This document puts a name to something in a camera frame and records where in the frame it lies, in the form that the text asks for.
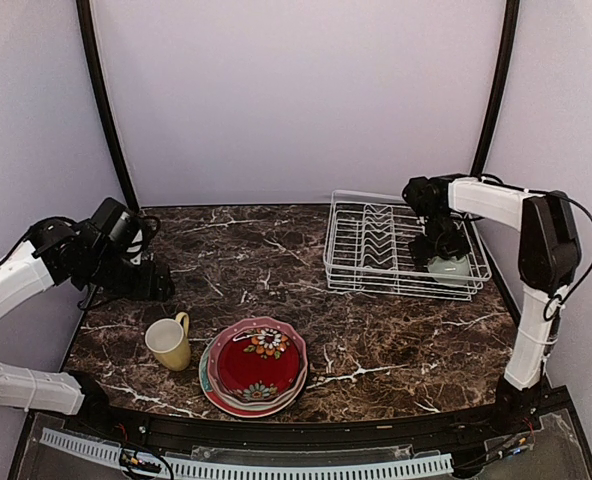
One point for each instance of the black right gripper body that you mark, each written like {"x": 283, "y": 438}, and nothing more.
{"x": 439, "y": 233}

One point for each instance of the pale yellow mug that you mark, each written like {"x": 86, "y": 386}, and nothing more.
{"x": 167, "y": 340}

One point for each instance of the pink dotted bowl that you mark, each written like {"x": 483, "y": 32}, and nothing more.
{"x": 247, "y": 324}

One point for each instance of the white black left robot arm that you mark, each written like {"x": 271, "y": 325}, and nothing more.
{"x": 102, "y": 251}

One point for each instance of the white wire dish rack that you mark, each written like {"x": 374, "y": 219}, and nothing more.
{"x": 366, "y": 249}

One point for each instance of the pale green glass cup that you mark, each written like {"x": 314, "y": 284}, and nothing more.
{"x": 454, "y": 271}

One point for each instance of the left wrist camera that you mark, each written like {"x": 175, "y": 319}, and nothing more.
{"x": 148, "y": 228}

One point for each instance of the striped rim cream plate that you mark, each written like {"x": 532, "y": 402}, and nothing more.
{"x": 302, "y": 389}

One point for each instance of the small red flower plate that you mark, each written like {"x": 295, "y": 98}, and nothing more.
{"x": 258, "y": 365}

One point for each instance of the right black frame post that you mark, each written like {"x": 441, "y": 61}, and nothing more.
{"x": 500, "y": 76}

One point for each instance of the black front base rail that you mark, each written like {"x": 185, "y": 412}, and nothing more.
{"x": 370, "y": 411}

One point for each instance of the white slotted cable duct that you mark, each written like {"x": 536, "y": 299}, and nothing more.
{"x": 222, "y": 464}

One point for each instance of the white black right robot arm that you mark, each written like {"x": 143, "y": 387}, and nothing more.
{"x": 548, "y": 256}

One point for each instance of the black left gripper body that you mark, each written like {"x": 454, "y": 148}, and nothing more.
{"x": 133, "y": 287}

